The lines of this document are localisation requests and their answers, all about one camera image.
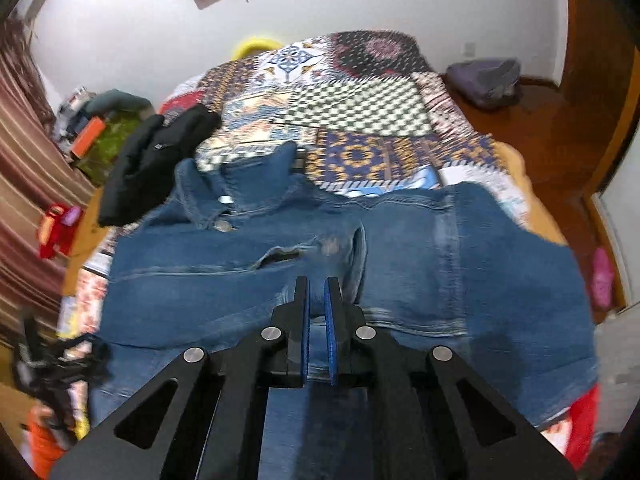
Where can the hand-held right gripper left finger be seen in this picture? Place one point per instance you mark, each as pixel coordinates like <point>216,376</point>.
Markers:
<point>306,332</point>

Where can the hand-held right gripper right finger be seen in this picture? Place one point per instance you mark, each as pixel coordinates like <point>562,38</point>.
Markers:
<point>331,332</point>

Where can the blue denim jacket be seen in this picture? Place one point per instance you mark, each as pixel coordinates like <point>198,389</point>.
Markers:
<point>425,260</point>

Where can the orange bag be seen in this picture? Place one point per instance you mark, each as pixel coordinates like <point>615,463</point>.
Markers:
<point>45,440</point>

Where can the red toy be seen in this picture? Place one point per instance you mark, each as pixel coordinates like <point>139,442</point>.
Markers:
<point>57,232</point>

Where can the striped brown curtain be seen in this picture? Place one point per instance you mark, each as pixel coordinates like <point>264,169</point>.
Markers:
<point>25,170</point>

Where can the black garment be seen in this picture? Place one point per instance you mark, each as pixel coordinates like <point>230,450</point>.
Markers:
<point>150,160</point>

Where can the green patterned cloth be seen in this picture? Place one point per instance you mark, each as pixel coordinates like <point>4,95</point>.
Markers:
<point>112,145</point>

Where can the orange box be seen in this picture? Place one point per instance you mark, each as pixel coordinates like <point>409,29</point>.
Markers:
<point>86,137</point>

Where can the patchwork printed blanket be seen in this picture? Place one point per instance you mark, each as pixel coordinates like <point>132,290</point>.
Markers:
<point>350,105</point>

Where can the tan fleece sheet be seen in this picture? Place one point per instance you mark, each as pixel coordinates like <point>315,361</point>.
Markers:
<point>537,195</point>

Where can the pile of papers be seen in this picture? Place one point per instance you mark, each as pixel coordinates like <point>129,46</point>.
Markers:
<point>72,110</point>

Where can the teal cloth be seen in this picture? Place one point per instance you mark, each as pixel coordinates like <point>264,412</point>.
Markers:
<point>117,101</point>

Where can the pink clog shoe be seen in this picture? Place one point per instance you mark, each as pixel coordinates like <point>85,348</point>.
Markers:
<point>601,280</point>

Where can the white cabinet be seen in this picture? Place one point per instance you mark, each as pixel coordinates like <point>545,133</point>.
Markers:
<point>620,360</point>

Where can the grey purple backpack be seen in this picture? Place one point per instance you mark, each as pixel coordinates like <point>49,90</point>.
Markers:
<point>482,82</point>

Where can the yellow round cushion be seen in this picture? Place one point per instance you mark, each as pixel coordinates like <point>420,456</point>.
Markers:
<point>252,45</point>

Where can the wooden door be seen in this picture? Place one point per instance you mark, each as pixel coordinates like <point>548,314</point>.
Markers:
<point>595,85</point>

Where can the white wall socket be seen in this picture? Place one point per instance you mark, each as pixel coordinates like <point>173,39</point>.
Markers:
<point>469,50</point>

